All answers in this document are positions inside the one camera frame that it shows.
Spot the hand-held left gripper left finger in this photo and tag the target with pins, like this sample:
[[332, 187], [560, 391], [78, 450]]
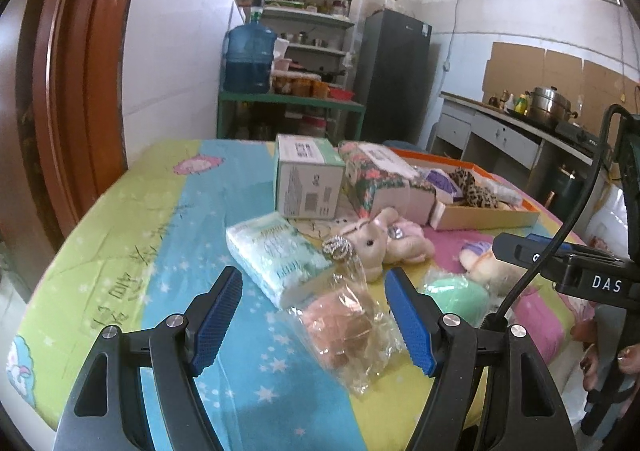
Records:
[[217, 321]]

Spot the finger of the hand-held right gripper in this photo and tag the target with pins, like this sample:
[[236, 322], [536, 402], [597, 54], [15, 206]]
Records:
[[520, 251]]

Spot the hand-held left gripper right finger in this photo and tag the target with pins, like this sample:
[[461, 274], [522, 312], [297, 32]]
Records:
[[410, 326]]

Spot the cream plush toy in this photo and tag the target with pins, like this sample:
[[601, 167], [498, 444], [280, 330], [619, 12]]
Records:
[[482, 263]]

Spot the orange cardboard box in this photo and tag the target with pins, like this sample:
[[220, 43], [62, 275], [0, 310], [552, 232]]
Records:
[[480, 217]]

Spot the mint green puff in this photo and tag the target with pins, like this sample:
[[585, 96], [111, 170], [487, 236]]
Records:
[[455, 296]]

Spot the pink puff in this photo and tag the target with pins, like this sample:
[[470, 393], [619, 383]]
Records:
[[340, 326]]

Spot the leopard print scrunchie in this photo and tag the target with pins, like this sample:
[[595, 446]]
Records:
[[470, 188]]

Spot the green white tissue pack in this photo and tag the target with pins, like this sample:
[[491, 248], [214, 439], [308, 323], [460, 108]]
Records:
[[270, 251]]

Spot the cream plush bunny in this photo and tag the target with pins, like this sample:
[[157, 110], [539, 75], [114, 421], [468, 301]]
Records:
[[375, 241]]

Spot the purple cartoon tissue pack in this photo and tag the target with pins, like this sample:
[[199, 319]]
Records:
[[440, 181]]

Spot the person's right hand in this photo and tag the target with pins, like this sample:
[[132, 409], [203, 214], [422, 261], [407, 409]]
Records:
[[630, 361]]

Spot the silver glitter scrunchie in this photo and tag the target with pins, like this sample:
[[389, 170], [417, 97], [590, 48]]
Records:
[[337, 248]]

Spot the white kitchen counter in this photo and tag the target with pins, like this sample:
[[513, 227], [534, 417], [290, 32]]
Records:
[[490, 131]]

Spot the gas stove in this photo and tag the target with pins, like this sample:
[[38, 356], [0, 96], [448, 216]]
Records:
[[580, 131]]

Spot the white bottle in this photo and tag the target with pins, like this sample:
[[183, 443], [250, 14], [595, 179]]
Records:
[[510, 105]]

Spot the yellow green bottle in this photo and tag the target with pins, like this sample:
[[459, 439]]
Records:
[[521, 104]]

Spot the floral tissue pack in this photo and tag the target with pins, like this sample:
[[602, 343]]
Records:
[[385, 181]]

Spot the steel pot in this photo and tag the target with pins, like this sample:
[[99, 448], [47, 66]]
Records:
[[550, 103]]

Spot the white mask box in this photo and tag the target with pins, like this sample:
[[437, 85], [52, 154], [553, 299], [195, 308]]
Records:
[[305, 181]]

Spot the dark refrigerator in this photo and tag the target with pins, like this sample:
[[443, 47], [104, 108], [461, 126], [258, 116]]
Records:
[[392, 76]]

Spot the pink lidded plastic jar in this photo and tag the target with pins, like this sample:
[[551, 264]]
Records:
[[315, 126]]

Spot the green metal table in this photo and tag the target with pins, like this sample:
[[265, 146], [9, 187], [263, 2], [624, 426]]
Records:
[[300, 101]]

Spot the red basin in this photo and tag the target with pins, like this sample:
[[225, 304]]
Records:
[[342, 92]]

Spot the row of pickle jars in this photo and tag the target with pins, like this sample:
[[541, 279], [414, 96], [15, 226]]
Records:
[[300, 83]]

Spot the blue water jug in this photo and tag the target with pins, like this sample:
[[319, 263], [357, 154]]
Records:
[[250, 61]]

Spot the glass jar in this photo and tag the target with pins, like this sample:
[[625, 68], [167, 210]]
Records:
[[391, 1]]

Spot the white shelf rack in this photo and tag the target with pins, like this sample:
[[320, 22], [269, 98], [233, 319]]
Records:
[[310, 16]]

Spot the brown cardboard wall sheet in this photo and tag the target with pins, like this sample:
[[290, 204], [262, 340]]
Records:
[[550, 71]]

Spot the wooden door frame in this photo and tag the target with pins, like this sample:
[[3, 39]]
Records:
[[65, 81]]

